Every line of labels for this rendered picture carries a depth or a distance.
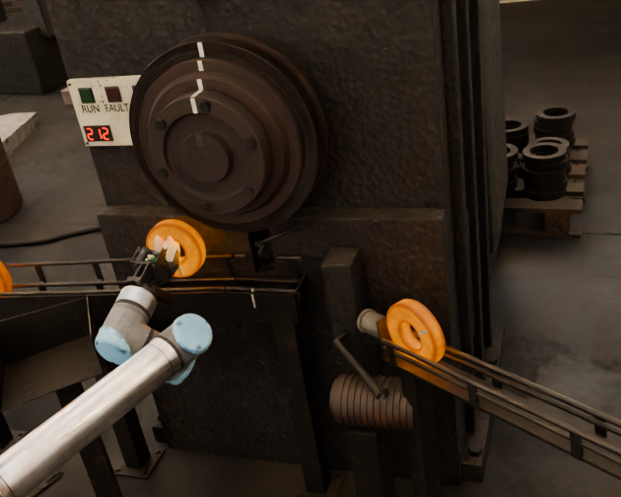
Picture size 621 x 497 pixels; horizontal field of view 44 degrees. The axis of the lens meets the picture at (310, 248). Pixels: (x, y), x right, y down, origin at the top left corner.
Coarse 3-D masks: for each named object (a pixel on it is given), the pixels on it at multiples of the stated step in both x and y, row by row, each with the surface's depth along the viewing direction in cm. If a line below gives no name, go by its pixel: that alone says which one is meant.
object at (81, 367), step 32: (0, 320) 200; (32, 320) 203; (64, 320) 205; (0, 352) 204; (32, 352) 206; (64, 352) 204; (96, 352) 190; (0, 384) 195; (32, 384) 195; (64, 384) 192; (96, 448) 210; (96, 480) 215
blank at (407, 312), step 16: (400, 304) 169; (416, 304) 168; (400, 320) 171; (416, 320) 166; (432, 320) 165; (400, 336) 174; (432, 336) 164; (400, 352) 177; (416, 352) 171; (432, 352) 166
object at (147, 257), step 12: (144, 252) 186; (156, 252) 186; (132, 264) 185; (144, 264) 183; (156, 264) 183; (168, 264) 190; (132, 276) 181; (144, 276) 181; (156, 276) 186; (168, 276) 190; (144, 288) 181
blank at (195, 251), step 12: (156, 228) 195; (168, 228) 194; (180, 228) 193; (192, 228) 195; (180, 240) 195; (192, 240) 193; (192, 252) 195; (204, 252) 197; (180, 264) 199; (192, 264) 197; (180, 276) 201
